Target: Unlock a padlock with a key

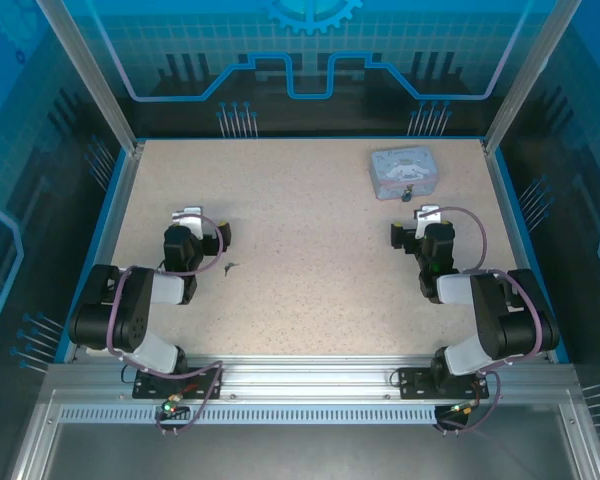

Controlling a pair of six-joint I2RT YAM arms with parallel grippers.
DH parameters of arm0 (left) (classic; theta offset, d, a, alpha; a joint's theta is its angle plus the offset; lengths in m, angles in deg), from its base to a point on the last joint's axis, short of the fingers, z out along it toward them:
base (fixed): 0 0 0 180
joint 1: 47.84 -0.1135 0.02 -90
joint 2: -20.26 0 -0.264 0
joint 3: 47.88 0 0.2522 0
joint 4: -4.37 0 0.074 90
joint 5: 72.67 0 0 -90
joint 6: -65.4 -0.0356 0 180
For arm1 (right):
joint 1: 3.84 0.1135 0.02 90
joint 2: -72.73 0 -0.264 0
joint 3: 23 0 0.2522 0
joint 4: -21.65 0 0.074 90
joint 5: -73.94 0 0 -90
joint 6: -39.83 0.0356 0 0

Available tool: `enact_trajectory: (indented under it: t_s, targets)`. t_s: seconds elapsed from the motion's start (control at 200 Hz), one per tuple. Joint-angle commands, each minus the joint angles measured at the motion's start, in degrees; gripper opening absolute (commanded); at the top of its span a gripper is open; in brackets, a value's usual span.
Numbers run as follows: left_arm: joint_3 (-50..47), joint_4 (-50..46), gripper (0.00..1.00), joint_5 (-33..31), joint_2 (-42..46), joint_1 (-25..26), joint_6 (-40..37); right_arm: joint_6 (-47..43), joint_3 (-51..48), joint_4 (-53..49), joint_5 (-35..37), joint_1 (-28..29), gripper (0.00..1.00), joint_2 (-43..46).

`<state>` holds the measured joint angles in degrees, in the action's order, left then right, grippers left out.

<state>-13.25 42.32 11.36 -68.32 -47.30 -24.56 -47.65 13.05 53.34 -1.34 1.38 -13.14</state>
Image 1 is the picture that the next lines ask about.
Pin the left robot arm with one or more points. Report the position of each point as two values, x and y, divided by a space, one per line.
135 325

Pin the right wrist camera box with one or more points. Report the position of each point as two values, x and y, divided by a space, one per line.
427 214

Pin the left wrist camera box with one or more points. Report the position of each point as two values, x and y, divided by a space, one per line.
187 216

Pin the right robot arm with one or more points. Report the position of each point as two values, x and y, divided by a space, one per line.
500 320

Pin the clear acrylic bar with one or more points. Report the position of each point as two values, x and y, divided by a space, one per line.
525 75

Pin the base led connector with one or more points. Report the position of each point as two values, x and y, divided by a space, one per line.
172 404
461 408

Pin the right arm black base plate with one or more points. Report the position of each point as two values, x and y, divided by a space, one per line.
415 382

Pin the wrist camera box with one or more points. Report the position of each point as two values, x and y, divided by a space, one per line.
427 214
187 216

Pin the left aluminium frame post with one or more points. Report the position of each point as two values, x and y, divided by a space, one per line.
95 75

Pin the aluminium mounting rail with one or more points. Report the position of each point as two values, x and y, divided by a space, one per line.
305 372

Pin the left base LED connector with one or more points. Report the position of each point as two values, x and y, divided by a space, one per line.
172 404

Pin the right base LED connector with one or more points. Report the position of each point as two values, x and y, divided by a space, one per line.
461 408

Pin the small metal key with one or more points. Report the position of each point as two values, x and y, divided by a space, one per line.
230 268

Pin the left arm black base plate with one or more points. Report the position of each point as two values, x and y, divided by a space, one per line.
150 387

